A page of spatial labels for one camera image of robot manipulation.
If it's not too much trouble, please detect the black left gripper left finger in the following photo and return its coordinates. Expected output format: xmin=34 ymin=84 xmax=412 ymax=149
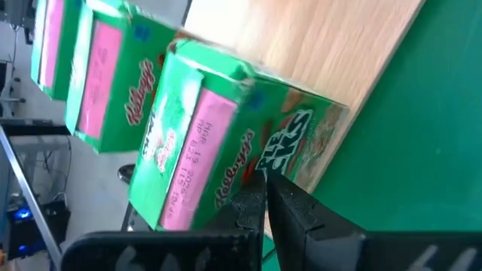
xmin=59 ymin=172 xmax=267 ymax=271

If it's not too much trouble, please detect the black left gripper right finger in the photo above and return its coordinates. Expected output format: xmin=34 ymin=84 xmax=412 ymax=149
xmin=267 ymin=172 xmax=482 ymax=271

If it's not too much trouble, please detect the green Apple Jacks cereal box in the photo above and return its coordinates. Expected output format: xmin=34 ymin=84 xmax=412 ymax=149
xmin=29 ymin=0 xmax=82 ymax=102
xmin=127 ymin=39 xmax=349 ymax=231
xmin=64 ymin=0 xmax=178 ymax=154

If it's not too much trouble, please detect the green table mat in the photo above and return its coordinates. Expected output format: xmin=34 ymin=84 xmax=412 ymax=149
xmin=261 ymin=0 xmax=482 ymax=271

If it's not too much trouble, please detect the black computer with blue light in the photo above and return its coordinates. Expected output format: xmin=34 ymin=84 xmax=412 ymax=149
xmin=7 ymin=199 xmax=72 ymax=260

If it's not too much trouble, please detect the silver metal bar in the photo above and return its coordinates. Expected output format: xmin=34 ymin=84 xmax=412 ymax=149
xmin=0 ymin=126 xmax=64 ymax=261

